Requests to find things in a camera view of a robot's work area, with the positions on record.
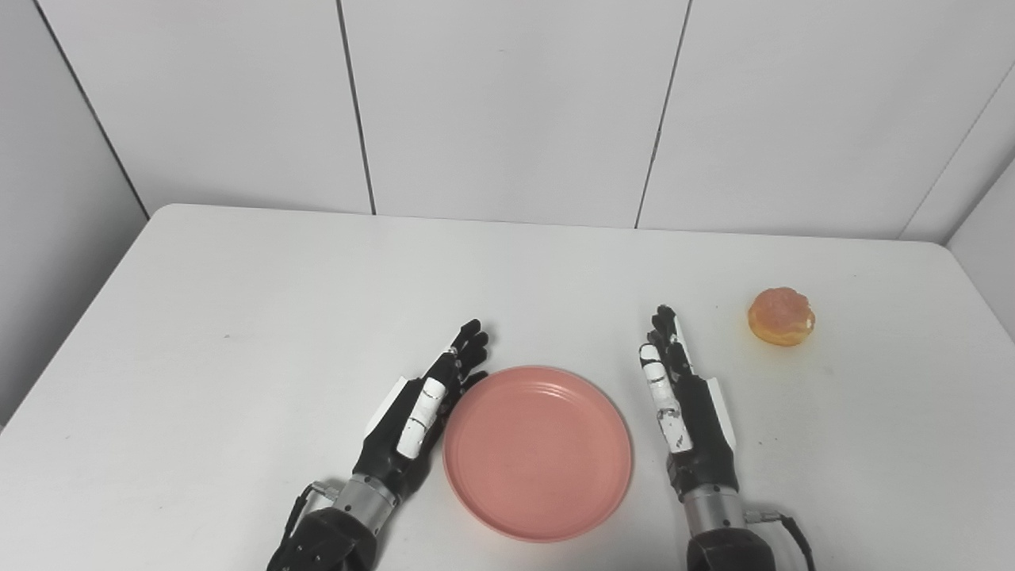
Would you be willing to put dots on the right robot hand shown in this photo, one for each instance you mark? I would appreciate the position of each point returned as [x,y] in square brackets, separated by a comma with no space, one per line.
[690,428]

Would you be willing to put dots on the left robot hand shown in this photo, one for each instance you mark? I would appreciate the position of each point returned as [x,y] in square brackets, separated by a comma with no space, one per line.
[412,428]

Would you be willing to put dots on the pink plate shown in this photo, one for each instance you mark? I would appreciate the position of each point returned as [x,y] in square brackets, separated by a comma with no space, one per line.
[537,454]

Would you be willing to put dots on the cream puff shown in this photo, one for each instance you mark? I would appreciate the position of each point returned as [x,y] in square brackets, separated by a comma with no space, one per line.
[781,316]

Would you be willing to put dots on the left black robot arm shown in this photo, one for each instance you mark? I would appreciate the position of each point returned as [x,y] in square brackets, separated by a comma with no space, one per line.
[329,531]

